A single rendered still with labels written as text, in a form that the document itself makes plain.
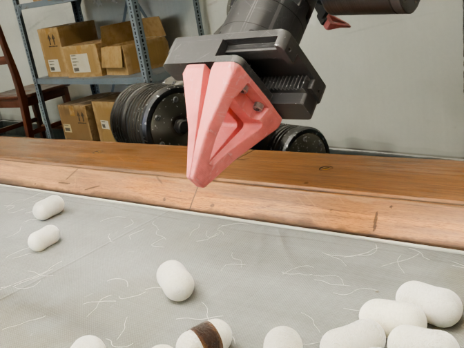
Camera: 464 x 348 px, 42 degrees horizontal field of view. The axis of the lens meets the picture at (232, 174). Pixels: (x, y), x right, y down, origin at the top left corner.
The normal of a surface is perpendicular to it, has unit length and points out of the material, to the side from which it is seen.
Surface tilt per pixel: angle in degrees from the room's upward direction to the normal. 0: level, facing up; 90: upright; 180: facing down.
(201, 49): 41
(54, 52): 90
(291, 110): 131
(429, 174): 0
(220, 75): 62
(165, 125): 89
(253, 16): 46
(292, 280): 0
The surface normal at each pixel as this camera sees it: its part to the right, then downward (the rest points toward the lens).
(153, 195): -0.54, -0.43
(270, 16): 0.22, -0.28
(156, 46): 0.65, 0.11
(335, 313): -0.16, -0.94
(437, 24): -0.68, 0.32
